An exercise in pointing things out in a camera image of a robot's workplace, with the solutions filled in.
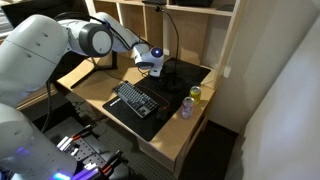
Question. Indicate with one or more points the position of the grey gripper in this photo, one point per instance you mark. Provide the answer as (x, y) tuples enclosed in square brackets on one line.
[(156, 72)]

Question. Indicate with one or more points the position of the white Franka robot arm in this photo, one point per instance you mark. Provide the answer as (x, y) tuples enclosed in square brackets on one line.
[(33, 50)]

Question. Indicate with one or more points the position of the black gooseneck desk lamp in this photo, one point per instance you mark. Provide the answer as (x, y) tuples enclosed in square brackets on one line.
[(174, 87)]

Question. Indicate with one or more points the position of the black desk mat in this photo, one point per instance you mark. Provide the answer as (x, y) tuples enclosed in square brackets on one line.
[(140, 123)]

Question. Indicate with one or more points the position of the light wooden desk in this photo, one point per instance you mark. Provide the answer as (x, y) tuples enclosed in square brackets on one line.
[(160, 156)]

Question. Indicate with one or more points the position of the black grey mechanical keyboard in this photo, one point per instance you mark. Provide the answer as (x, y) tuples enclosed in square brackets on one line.
[(135, 98)]

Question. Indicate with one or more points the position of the black computer mouse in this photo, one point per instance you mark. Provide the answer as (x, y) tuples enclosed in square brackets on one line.
[(162, 114)]

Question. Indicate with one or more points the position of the yellow soda can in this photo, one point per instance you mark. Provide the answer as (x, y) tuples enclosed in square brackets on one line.
[(195, 95)]

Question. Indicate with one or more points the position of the pink soda can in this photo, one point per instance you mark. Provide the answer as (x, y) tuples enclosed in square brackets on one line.
[(187, 108)]

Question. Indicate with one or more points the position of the light wooden shelf unit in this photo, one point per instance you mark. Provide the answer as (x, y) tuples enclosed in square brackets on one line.
[(200, 40)]

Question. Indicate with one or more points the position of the black red bar clamp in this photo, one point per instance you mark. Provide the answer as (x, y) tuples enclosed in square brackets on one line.
[(111, 161), (78, 135)]

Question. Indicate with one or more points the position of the black perforated robot table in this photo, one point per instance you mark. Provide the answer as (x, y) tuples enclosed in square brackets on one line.
[(86, 150)]

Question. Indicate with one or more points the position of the white wall outlet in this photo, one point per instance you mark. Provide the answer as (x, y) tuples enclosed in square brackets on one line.
[(227, 72)]

